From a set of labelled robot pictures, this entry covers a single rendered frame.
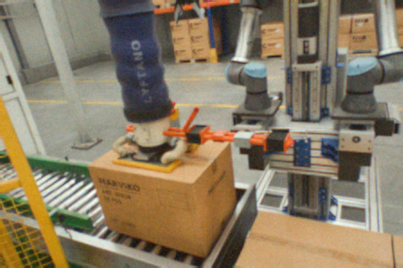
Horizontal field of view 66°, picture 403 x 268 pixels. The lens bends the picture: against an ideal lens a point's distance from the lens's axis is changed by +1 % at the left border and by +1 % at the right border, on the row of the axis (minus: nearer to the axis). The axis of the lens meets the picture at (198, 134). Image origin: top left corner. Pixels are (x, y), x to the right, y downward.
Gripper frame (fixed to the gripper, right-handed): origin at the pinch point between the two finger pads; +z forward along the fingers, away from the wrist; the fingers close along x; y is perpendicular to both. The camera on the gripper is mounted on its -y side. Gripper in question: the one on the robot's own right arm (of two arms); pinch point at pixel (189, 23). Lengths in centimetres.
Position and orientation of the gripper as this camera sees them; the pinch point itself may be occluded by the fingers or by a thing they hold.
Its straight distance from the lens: 156.7
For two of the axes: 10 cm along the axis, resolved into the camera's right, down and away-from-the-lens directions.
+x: -8.9, -0.6, 4.5
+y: 4.4, -4.1, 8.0
